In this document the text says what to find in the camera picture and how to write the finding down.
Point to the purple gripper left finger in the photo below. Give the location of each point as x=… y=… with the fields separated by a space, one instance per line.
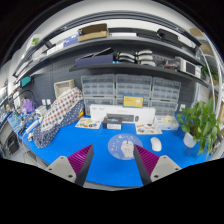
x=73 y=168

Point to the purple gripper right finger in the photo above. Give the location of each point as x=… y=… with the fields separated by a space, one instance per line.
x=152 y=167

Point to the white computer mouse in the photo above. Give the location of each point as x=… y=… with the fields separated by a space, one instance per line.
x=156 y=144

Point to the blue desk mat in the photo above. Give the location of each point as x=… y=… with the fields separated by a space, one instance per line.
x=108 y=166

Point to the illustrated card right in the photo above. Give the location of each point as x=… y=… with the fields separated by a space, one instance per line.
x=147 y=129

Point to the illustrated card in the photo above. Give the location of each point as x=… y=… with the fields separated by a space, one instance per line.
x=88 y=123
x=147 y=129

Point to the clear plastic bag package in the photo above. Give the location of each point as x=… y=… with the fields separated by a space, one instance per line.
x=167 y=122

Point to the illustrated card left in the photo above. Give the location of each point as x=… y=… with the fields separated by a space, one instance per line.
x=88 y=123

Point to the long white keyboard box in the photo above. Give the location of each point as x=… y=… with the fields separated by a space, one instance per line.
x=128 y=115

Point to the small black product box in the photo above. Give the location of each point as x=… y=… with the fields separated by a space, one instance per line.
x=114 y=123

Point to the patterned fabric covered object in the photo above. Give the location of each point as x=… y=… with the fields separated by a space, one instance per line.
x=65 y=110

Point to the potted green plant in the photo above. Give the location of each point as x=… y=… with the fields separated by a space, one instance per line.
x=201 y=123

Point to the yellow label card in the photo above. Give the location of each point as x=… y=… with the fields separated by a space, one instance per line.
x=133 y=101

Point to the grey drawer organiser right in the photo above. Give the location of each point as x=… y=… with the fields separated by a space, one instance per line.
x=165 y=95

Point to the grey drawer organiser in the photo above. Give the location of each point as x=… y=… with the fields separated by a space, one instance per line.
x=165 y=95
x=98 y=89
x=133 y=85

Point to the purple toy figure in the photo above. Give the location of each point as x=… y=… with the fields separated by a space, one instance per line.
x=27 y=106

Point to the white wicker basket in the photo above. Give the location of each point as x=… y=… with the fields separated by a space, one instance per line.
x=60 y=87

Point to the grey drawer organiser left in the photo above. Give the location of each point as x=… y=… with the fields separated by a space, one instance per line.
x=98 y=89

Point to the grey drawer organiser middle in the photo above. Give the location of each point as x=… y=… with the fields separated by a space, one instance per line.
x=133 y=85

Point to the white appliance on shelf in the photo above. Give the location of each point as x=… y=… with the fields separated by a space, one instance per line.
x=188 y=67

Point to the stacked white headsets right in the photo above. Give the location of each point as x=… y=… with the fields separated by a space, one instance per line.
x=144 y=57

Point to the stacked white headsets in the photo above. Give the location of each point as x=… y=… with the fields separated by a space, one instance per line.
x=125 y=57
x=144 y=57

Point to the stacked white headsets left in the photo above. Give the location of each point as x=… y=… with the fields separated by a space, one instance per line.
x=125 y=57

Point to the dark blue flat box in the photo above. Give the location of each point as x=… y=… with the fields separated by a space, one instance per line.
x=102 y=57

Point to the cardboard box top shelf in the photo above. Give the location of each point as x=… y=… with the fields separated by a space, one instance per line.
x=93 y=32

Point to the lower dark wall shelf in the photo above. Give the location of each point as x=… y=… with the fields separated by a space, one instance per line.
x=127 y=68

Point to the dark wall shelf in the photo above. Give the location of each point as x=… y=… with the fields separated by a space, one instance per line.
x=127 y=68
x=100 y=44

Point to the upper dark wall shelf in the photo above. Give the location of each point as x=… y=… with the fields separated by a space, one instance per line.
x=100 y=44

